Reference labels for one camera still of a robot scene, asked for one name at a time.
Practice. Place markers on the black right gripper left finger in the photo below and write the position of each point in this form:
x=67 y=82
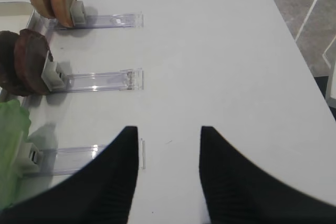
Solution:
x=101 y=192

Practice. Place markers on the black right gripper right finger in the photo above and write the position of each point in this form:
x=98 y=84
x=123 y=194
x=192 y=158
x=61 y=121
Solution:
x=237 y=191

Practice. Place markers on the grey pusher block lettuce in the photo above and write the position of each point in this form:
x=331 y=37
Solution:
x=28 y=159

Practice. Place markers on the green lettuce leaf in holder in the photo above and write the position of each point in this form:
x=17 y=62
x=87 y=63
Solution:
x=15 y=124

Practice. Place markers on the grey pusher block patties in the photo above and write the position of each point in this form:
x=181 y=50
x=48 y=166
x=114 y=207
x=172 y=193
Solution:
x=52 y=74

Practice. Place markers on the brown meat patty inner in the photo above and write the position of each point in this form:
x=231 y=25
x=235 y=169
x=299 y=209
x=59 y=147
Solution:
x=9 y=79

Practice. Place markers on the brown meat patty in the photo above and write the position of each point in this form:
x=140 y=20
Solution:
x=30 y=52
x=9 y=79

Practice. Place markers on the brown meat patty outer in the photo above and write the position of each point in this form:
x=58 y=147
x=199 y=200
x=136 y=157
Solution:
x=30 y=52

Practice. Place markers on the grey pusher block bread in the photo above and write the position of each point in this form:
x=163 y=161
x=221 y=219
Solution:
x=78 y=13

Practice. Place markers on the clear holder rail lettuce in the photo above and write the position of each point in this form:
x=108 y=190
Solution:
x=78 y=155

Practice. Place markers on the clear holder rail patties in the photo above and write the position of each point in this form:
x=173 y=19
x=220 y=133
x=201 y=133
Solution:
x=131 y=79

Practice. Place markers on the clear holder rail right bread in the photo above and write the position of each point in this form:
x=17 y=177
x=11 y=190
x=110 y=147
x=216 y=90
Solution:
x=131 y=20

